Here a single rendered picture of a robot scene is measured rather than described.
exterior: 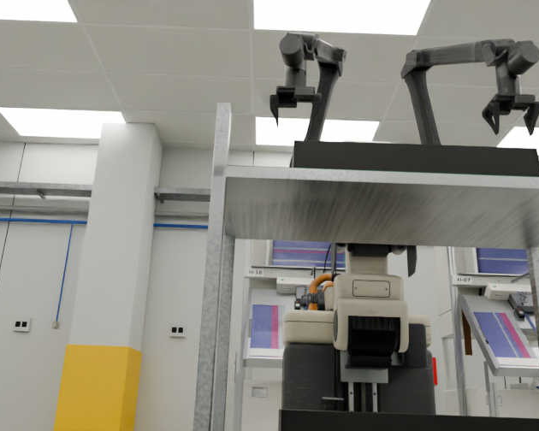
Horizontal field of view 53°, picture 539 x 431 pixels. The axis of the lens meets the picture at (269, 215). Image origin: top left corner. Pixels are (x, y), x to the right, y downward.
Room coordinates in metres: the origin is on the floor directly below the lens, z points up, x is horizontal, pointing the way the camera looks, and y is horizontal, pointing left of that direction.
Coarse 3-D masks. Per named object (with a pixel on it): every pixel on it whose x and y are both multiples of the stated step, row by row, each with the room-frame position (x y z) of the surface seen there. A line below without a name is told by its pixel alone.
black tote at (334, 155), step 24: (312, 144) 1.15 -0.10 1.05; (336, 144) 1.15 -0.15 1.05; (360, 144) 1.15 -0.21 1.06; (384, 144) 1.15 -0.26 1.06; (408, 144) 1.15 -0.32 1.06; (336, 168) 1.15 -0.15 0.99; (360, 168) 1.15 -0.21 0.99; (384, 168) 1.15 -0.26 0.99; (408, 168) 1.15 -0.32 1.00; (432, 168) 1.15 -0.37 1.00; (456, 168) 1.15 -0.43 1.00; (480, 168) 1.15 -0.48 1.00; (504, 168) 1.15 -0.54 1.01; (528, 168) 1.15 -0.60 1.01
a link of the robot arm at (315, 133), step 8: (320, 64) 1.59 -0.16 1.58; (328, 64) 1.62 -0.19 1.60; (336, 64) 1.56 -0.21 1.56; (320, 72) 1.60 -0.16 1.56; (328, 72) 1.60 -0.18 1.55; (336, 72) 1.59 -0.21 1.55; (320, 80) 1.61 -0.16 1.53; (328, 80) 1.60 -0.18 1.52; (336, 80) 1.63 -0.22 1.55; (320, 88) 1.61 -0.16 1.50; (328, 88) 1.60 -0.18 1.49; (328, 96) 1.61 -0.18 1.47; (328, 104) 1.63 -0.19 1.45; (320, 112) 1.62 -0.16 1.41; (320, 120) 1.63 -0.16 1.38; (312, 128) 1.63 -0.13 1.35; (320, 128) 1.63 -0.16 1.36; (312, 136) 1.64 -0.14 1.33; (320, 136) 1.66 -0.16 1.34
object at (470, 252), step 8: (464, 248) 3.82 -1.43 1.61; (472, 248) 3.67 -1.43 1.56; (472, 256) 3.68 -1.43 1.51; (472, 264) 3.69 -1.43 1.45; (472, 272) 3.70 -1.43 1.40; (456, 280) 3.71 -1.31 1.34; (464, 280) 3.71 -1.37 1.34; (488, 376) 3.24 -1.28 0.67; (488, 384) 3.25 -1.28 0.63; (512, 384) 3.79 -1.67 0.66; (520, 384) 3.68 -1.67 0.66; (528, 384) 3.58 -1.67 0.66
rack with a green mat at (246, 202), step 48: (240, 192) 1.15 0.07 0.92; (288, 192) 1.14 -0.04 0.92; (336, 192) 1.12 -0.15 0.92; (384, 192) 1.11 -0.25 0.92; (432, 192) 1.10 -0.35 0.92; (480, 192) 1.09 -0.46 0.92; (528, 192) 1.09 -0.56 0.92; (288, 240) 1.51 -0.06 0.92; (336, 240) 1.49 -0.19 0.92; (384, 240) 1.47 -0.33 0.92; (432, 240) 1.46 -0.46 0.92; (480, 240) 1.44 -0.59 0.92; (528, 240) 1.42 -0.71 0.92
